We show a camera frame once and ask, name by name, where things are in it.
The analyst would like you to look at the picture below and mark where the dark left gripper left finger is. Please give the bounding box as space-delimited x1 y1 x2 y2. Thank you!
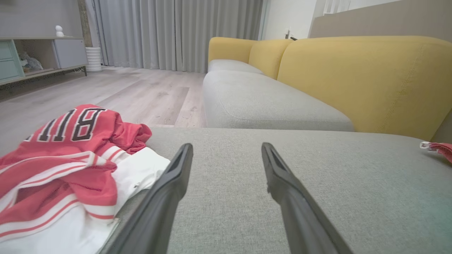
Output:
105 143 194 254

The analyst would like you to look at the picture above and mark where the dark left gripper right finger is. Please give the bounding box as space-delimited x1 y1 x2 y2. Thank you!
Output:
261 142 354 254

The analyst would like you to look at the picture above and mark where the red and white sports jersey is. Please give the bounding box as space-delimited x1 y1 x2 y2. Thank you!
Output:
0 104 452 254

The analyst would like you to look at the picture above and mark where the large grey sofa chaise cushion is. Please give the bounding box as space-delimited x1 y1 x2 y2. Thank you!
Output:
97 127 452 254

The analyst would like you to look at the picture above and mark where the grey sofa seat cushion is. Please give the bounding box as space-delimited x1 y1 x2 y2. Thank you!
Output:
207 59 264 75
203 69 355 132

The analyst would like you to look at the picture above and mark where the yellow sofa back cushion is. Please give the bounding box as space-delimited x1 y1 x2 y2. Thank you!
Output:
277 35 452 141
208 37 258 64
248 38 294 80

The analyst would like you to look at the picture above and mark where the white ribbed vase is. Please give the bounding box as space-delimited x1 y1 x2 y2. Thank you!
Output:
85 47 103 73

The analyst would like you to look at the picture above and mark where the grey pleated curtain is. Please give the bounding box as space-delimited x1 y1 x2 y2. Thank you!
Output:
92 0 264 74

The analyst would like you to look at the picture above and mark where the low grey and teal cabinet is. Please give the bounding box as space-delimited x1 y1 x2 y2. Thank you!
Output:
0 36 88 87

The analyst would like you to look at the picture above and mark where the grey plush toy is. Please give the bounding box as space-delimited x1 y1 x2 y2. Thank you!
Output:
19 51 44 73

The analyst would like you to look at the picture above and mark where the brown wooden post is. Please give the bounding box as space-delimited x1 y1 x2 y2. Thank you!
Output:
77 0 93 48

